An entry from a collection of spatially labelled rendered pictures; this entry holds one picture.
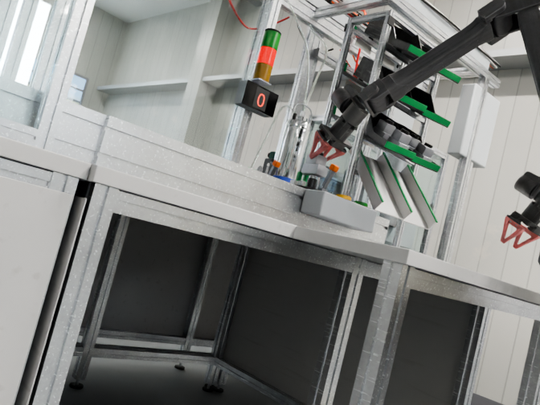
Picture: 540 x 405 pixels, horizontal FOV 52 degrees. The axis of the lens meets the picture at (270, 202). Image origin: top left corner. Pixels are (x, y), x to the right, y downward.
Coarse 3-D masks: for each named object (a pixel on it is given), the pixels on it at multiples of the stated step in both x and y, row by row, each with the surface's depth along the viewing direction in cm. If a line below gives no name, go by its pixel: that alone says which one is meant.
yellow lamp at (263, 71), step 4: (256, 64) 161; (260, 64) 160; (264, 64) 159; (268, 64) 160; (256, 68) 160; (260, 68) 159; (264, 68) 159; (268, 68) 160; (256, 72) 160; (260, 72) 159; (264, 72) 159; (268, 72) 160; (252, 76) 161; (256, 76) 159; (260, 76) 159; (264, 76) 159; (268, 76) 160; (264, 80) 160; (268, 80) 161
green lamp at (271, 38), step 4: (264, 32) 162; (268, 32) 160; (272, 32) 160; (276, 32) 160; (264, 36) 161; (268, 36) 160; (272, 36) 160; (276, 36) 161; (264, 40) 161; (268, 40) 160; (272, 40) 160; (276, 40) 161; (264, 44) 160; (268, 44) 160; (272, 44) 160; (276, 44) 161; (276, 48) 161
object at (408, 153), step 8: (376, 120) 199; (384, 120) 195; (392, 120) 192; (368, 128) 181; (368, 136) 180; (376, 136) 176; (384, 144) 172; (392, 144) 173; (400, 152) 175; (408, 152) 176
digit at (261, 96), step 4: (260, 88) 159; (256, 92) 158; (260, 92) 159; (264, 92) 160; (268, 92) 161; (256, 96) 158; (260, 96) 159; (264, 96) 160; (256, 100) 158; (260, 100) 159; (264, 100) 160; (252, 104) 157; (256, 104) 158; (260, 104) 159; (264, 104) 160; (260, 108) 159; (264, 108) 160
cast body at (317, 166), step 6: (318, 156) 161; (306, 162) 163; (312, 162) 161; (318, 162) 161; (324, 162) 162; (306, 168) 163; (312, 168) 161; (318, 168) 159; (324, 168) 161; (306, 174) 165; (318, 174) 160; (324, 174) 161
